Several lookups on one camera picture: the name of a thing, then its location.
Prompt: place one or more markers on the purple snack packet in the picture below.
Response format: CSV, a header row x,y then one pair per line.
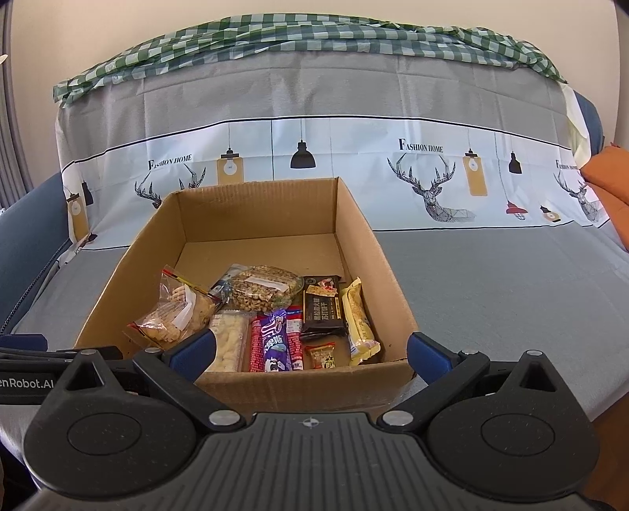
x,y
274,344

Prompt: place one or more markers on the clear bag of nut snacks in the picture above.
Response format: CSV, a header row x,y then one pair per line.
x,y
255,290

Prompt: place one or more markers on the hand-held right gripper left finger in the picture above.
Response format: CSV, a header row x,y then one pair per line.
x,y
194,356

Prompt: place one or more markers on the brown cardboard box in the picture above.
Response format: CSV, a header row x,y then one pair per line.
x,y
255,216

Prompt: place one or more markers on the black snack packet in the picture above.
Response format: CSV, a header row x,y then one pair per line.
x,y
322,307

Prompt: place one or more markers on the green checked cloth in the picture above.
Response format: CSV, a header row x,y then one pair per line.
x,y
295,34

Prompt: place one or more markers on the yellow snack packet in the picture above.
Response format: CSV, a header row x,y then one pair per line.
x,y
358,324

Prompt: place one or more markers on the red snack packet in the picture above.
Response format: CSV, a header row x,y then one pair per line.
x,y
254,346

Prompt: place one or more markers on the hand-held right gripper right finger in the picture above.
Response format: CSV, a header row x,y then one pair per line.
x,y
427,358

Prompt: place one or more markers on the clear bag of crackers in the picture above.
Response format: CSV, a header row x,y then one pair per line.
x,y
167,314

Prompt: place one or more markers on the orange cushion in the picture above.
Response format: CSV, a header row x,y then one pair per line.
x,y
612,172

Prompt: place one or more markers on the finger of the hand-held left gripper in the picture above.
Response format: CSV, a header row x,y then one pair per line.
x,y
49,354

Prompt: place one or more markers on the white blue pink packet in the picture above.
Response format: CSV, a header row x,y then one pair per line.
x,y
295,339

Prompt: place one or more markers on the white puffed snack packet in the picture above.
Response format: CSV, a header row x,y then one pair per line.
x,y
228,339

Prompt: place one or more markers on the small red-ended cracker packet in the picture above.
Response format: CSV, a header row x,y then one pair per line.
x,y
319,356

